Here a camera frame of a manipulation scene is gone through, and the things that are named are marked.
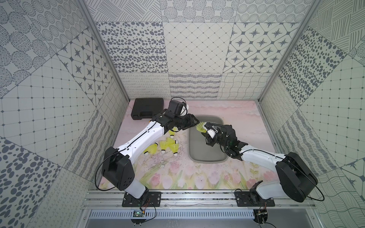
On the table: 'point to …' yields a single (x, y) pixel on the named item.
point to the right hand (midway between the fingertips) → (205, 132)
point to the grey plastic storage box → (199, 151)
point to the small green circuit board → (138, 213)
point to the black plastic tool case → (146, 108)
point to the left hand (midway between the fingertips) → (202, 124)
